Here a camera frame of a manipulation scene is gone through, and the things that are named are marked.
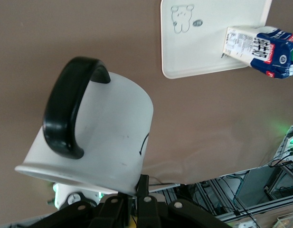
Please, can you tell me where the blue white milk carton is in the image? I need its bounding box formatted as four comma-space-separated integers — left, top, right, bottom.
221, 25, 293, 80

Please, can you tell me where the white smiley mug black handle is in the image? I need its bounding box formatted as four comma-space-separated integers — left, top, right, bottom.
14, 56, 155, 198

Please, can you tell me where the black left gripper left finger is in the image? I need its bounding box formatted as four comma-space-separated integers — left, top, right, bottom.
56, 191, 135, 228

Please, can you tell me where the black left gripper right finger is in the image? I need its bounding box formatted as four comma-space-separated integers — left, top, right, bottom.
136, 174, 227, 228

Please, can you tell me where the cream rabbit print tray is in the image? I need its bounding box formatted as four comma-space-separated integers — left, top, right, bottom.
160, 0, 273, 80

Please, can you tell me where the aluminium rack frame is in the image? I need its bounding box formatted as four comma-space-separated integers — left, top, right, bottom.
160, 163, 293, 228

